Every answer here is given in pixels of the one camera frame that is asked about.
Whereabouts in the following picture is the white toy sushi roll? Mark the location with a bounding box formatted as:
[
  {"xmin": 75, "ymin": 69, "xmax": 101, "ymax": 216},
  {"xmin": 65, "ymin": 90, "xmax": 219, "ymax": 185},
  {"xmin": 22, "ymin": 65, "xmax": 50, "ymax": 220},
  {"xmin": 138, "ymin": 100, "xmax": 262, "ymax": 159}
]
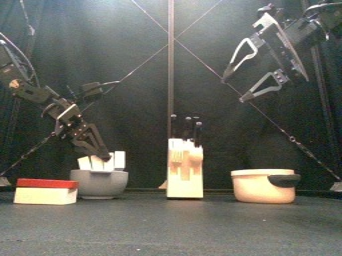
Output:
[{"xmin": 77, "ymin": 150, "xmax": 127, "ymax": 173}]

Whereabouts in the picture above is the white box with red lid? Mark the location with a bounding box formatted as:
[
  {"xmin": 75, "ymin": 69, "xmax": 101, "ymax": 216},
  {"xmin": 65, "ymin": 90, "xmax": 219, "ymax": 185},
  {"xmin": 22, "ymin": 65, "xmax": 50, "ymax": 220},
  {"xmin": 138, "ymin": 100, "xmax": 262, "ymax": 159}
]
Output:
[{"xmin": 12, "ymin": 177, "xmax": 81, "ymax": 206}]

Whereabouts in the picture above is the white toy knife block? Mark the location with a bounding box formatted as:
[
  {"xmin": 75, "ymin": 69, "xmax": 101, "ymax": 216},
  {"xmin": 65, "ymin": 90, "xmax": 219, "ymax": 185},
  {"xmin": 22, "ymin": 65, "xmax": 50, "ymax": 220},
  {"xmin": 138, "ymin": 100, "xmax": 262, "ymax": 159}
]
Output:
[{"xmin": 165, "ymin": 138, "xmax": 206, "ymax": 200}]

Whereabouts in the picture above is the grey bowl with handles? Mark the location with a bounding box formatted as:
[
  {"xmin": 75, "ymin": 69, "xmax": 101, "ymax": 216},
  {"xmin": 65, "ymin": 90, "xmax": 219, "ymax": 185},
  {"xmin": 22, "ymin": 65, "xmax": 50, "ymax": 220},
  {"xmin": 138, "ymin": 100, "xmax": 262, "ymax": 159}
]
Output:
[{"xmin": 70, "ymin": 168, "xmax": 130, "ymax": 200}]

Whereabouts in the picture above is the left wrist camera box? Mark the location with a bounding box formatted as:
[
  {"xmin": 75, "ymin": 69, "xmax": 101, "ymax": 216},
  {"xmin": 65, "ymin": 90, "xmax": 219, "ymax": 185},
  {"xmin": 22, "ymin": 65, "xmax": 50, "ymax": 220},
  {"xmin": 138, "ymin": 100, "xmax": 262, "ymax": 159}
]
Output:
[{"xmin": 81, "ymin": 80, "xmax": 122, "ymax": 101}]

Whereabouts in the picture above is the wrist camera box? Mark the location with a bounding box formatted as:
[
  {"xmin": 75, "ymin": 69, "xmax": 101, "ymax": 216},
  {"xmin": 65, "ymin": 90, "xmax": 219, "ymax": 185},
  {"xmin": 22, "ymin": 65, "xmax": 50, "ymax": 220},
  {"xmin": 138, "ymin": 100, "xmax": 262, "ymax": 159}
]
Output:
[
  {"xmin": 81, "ymin": 80, "xmax": 122, "ymax": 101},
  {"xmin": 257, "ymin": 3, "xmax": 286, "ymax": 21}
]

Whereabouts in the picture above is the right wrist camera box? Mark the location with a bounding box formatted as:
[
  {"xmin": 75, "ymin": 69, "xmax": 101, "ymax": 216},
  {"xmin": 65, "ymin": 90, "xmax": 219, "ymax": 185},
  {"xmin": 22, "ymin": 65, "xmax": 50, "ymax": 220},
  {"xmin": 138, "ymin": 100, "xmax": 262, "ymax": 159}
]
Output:
[{"xmin": 257, "ymin": 3, "xmax": 286, "ymax": 21}]

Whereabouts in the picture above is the diagonal frame brace rod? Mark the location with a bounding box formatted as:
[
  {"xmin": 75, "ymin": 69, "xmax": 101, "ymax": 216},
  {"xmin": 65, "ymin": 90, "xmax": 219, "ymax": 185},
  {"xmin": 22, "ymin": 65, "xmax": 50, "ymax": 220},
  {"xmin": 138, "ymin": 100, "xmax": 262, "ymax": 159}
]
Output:
[
  {"xmin": 0, "ymin": 0, "xmax": 225, "ymax": 177},
  {"xmin": 130, "ymin": 0, "xmax": 342, "ymax": 182}
]

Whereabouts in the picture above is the vertical metal frame pole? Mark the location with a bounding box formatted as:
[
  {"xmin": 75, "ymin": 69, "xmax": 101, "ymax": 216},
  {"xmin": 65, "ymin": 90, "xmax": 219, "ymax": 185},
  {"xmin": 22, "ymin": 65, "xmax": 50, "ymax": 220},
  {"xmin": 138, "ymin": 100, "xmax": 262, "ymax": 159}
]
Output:
[{"xmin": 167, "ymin": 0, "xmax": 177, "ymax": 139}]

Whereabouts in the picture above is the black handled toy knife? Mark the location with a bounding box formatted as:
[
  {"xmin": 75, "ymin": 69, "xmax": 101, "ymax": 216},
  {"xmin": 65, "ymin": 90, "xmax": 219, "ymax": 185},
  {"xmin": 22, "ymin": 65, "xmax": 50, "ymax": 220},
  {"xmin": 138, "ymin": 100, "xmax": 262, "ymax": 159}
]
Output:
[
  {"xmin": 183, "ymin": 116, "xmax": 194, "ymax": 141},
  {"xmin": 193, "ymin": 121, "xmax": 205, "ymax": 148},
  {"xmin": 170, "ymin": 114, "xmax": 178, "ymax": 140}
]

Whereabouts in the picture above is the cream pot with black handle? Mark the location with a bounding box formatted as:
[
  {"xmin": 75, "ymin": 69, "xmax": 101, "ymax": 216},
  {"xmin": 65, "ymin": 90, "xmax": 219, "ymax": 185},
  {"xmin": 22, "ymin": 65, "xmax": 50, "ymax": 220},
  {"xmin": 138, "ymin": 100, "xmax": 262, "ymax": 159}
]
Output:
[{"xmin": 230, "ymin": 168, "xmax": 302, "ymax": 205}]

